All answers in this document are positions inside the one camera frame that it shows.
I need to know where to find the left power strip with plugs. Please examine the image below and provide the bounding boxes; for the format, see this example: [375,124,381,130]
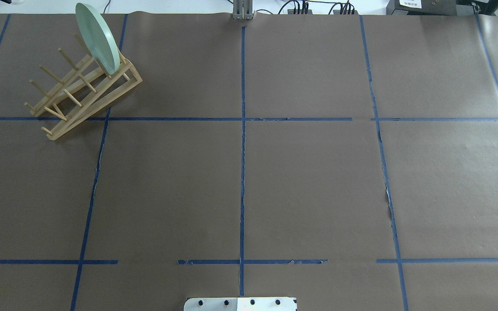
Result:
[282,0,312,15]

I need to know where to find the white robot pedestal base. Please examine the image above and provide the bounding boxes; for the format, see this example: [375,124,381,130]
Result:
[183,297,298,311]

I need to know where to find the wooden dish rack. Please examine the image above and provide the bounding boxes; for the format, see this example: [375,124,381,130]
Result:
[24,34,143,140]

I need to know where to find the power strip with plugs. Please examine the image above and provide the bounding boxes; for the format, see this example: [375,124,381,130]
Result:
[329,0,358,15]
[282,0,312,15]

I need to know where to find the grey aluminium frame post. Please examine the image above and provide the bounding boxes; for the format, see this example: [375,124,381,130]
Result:
[229,0,255,20]

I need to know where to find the black equipment box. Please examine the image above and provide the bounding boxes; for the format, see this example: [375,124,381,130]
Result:
[386,0,457,16]

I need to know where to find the light green plate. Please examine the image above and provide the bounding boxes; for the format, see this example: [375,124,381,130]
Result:
[75,3,120,75]

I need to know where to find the right power strip with plugs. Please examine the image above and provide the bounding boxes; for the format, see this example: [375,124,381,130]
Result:
[329,0,358,15]

